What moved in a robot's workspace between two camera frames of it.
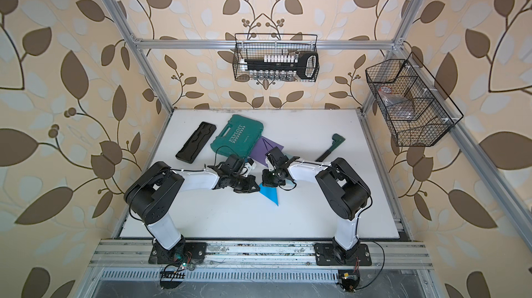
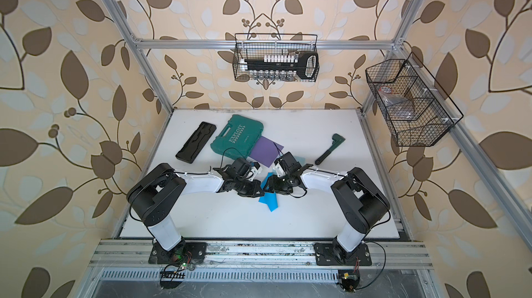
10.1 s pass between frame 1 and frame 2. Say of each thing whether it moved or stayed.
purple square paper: stayed
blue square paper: moved
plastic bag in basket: stayed
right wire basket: stayed
